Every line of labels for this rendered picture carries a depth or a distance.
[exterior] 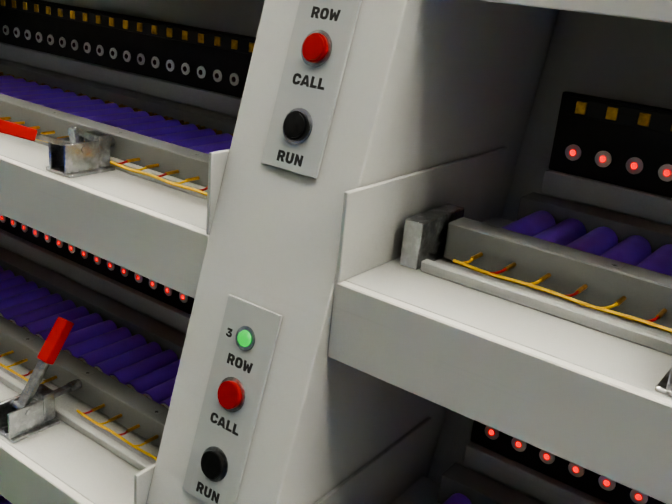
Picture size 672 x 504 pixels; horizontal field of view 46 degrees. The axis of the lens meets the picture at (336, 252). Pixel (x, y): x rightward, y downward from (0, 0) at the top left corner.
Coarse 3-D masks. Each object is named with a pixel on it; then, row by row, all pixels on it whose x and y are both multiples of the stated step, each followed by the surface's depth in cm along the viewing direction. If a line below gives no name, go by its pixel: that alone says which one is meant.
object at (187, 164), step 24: (0, 96) 69; (24, 120) 66; (48, 120) 64; (72, 120) 62; (120, 144) 59; (144, 144) 58; (168, 144) 58; (144, 168) 56; (168, 168) 57; (192, 168) 55
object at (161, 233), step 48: (0, 48) 89; (192, 96) 73; (0, 144) 63; (0, 192) 60; (48, 192) 56; (96, 192) 53; (144, 192) 54; (96, 240) 54; (144, 240) 51; (192, 240) 48; (192, 288) 49
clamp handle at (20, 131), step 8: (0, 120) 51; (0, 128) 51; (8, 128) 52; (16, 128) 52; (24, 128) 53; (72, 128) 56; (16, 136) 53; (24, 136) 53; (32, 136) 53; (40, 136) 54; (48, 136) 55; (72, 136) 57; (64, 144) 56
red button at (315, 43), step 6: (312, 36) 43; (318, 36) 43; (324, 36) 43; (306, 42) 43; (312, 42) 43; (318, 42) 43; (324, 42) 43; (306, 48) 43; (312, 48) 43; (318, 48) 43; (324, 48) 43; (306, 54) 43; (312, 54) 43; (318, 54) 43; (324, 54) 43; (312, 60) 43; (318, 60) 43
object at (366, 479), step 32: (416, 448) 57; (480, 448) 56; (512, 448) 55; (352, 480) 50; (384, 480) 54; (416, 480) 58; (448, 480) 55; (480, 480) 55; (512, 480) 55; (544, 480) 53; (576, 480) 53; (608, 480) 51
